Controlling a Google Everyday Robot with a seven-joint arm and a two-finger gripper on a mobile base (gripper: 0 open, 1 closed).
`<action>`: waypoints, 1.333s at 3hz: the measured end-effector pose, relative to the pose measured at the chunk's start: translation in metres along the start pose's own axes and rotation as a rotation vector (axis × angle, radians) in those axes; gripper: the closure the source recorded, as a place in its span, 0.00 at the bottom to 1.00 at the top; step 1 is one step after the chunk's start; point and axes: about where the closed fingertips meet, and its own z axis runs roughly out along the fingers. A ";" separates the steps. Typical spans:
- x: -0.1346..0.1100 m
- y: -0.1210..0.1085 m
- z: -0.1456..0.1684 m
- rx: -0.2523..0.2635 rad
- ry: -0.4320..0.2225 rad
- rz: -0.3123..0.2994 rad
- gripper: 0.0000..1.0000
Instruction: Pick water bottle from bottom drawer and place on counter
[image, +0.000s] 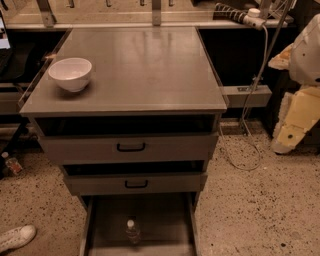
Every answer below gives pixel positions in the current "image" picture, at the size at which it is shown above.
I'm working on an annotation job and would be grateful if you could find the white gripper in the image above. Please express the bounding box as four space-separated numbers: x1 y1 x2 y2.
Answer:
271 87 320 154

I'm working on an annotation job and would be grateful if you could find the clear plastic water bottle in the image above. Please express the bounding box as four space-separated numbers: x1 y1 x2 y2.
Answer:
126 219 141 244

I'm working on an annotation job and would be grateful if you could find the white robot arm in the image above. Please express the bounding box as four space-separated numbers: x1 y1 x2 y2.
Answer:
268 14 320 154

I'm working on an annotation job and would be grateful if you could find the top grey drawer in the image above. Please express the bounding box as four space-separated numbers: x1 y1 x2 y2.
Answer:
37 115 217 165

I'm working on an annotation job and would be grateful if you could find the middle grey drawer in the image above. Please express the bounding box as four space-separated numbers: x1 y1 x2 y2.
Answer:
64 161 207 196

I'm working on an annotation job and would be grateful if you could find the grey drawer cabinet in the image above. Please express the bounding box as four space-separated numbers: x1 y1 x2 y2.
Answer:
18 26 229 256

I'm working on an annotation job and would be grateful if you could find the bottom open grey drawer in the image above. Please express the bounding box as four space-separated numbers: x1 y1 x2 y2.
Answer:
79 193 201 256

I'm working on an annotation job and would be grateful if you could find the bottle on floor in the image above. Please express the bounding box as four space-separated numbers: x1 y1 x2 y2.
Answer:
1 152 23 175

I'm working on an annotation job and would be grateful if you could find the white power strip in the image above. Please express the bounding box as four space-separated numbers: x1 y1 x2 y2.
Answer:
215 3 265 30

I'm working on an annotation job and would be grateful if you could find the white ceramic bowl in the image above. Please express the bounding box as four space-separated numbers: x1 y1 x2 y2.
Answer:
48 58 93 92

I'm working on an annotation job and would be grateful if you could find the white sneaker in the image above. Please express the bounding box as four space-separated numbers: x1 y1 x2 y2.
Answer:
0 225 37 253

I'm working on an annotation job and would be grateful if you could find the white power cable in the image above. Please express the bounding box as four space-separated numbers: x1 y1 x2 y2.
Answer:
218 24 270 172

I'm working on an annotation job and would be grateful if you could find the black top drawer handle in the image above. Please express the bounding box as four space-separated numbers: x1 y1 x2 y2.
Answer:
116 143 146 153

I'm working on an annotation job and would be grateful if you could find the black drawer handle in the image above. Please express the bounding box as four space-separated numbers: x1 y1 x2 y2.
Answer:
124 180 149 189
116 143 146 153

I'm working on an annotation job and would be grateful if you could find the black middle drawer handle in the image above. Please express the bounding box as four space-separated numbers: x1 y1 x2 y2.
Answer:
124 180 149 189

